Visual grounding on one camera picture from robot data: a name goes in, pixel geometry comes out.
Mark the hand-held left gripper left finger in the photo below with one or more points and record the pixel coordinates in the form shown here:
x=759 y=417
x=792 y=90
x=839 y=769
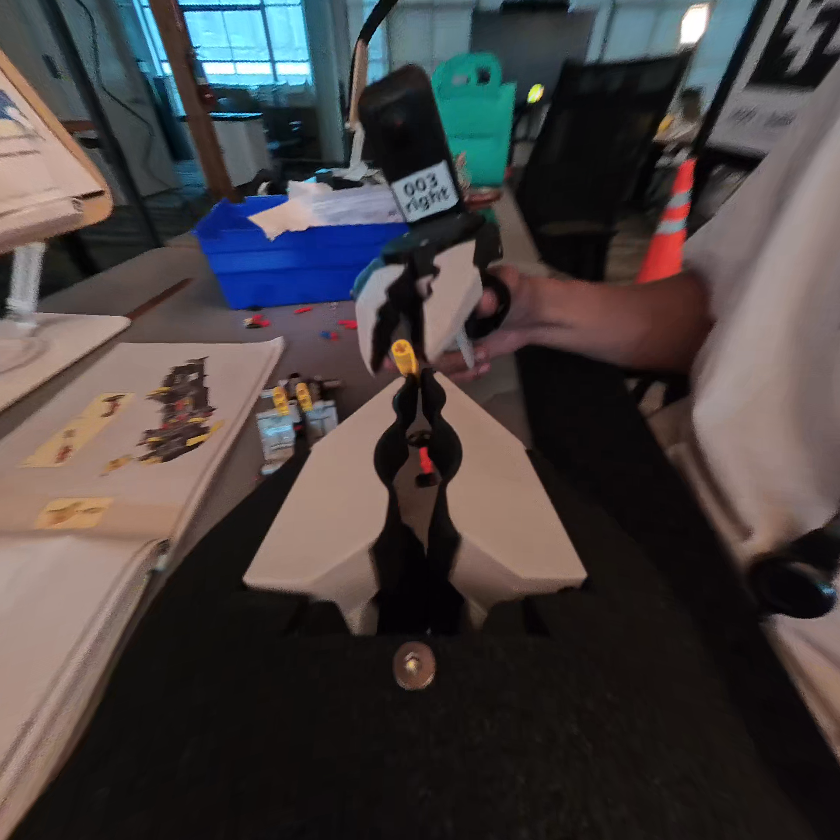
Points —
x=315 y=525

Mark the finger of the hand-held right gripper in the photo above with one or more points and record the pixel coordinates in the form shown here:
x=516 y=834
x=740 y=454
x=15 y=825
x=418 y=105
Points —
x=456 y=295
x=374 y=308

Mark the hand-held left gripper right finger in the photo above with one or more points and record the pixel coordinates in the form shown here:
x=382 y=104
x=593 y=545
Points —
x=518 y=525

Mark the small yellow lego connector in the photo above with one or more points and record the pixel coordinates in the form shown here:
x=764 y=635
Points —
x=405 y=358

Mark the blue plastic bin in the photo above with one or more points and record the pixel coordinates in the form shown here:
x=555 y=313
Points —
x=295 y=269

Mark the black steering wheel lego piece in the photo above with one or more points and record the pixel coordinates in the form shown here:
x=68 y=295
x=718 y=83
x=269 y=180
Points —
x=425 y=459

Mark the person's right forearm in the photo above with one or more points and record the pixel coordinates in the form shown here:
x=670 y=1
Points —
x=623 y=321

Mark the pile of red blue lego pins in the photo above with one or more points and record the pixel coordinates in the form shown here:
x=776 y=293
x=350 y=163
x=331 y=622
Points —
x=302 y=321

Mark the lego car chassis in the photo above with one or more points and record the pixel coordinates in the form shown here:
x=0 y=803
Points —
x=289 y=420

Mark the lego instruction booklet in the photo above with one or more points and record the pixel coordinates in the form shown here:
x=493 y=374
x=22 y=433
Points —
x=98 y=525

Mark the person's right hand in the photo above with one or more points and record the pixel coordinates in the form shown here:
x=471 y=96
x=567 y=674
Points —
x=525 y=315

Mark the white folded stand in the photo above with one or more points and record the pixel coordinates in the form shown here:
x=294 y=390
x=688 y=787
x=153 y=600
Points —
x=361 y=154

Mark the crumpled white paper bag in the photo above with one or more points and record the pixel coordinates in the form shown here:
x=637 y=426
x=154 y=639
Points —
x=308 y=210

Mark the black office chair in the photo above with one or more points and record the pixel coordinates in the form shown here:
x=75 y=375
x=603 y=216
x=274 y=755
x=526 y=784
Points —
x=590 y=151

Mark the orange traffic cone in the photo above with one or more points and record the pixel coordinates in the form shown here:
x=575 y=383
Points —
x=669 y=236

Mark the black metal pole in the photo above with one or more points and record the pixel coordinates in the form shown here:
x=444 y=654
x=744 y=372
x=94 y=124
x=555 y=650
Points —
x=111 y=131

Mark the wooden document stand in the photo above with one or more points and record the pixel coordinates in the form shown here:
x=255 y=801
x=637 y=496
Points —
x=39 y=184

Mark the white printed sign board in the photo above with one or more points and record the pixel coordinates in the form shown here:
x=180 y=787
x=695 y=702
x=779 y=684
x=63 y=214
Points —
x=768 y=79

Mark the wall mounted screen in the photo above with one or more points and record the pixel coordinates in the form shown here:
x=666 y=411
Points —
x=531 y=46

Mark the wooden post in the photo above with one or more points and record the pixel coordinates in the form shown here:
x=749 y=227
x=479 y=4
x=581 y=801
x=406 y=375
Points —
x=190 y=98

